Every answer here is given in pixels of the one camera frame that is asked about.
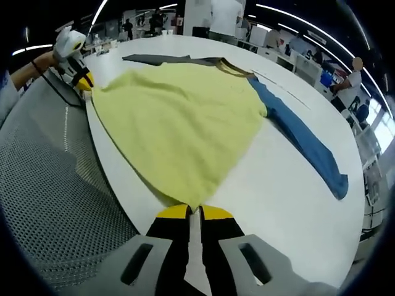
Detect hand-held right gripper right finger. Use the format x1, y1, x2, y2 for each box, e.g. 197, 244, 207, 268
198, 204, 339, 296

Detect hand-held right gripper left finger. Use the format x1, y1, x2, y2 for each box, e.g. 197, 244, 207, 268
58, 203, 191, 296

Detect yellow blue grey garment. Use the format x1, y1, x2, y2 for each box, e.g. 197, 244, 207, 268
90, 53, 349, 214

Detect person's left hand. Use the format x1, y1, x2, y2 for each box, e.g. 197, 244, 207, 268
38, 50, 61, 71

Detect ceiling light strips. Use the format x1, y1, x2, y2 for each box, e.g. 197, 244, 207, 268
12, 0, 394, 120

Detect black cabinet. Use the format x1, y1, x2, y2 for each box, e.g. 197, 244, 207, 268
191, 26, 211, 38

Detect white power strip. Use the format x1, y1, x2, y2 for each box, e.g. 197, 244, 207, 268
251, 69, 312, 111

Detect blue storage box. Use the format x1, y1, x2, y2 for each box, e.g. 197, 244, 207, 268
319, 69, 335, 88

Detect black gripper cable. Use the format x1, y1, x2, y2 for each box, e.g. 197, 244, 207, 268
39, 66, 87, 109

